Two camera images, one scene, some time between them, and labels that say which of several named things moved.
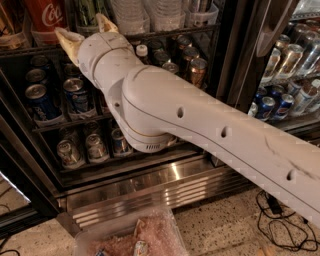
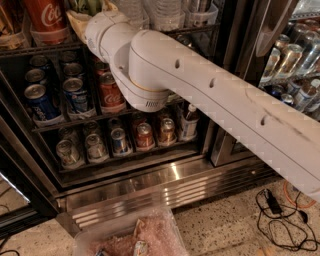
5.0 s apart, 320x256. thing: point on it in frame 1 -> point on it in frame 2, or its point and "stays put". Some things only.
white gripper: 97,50 -> 94,33
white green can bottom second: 96,149 stays put
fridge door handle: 272,24 stays put
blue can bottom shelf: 119,143 stays put
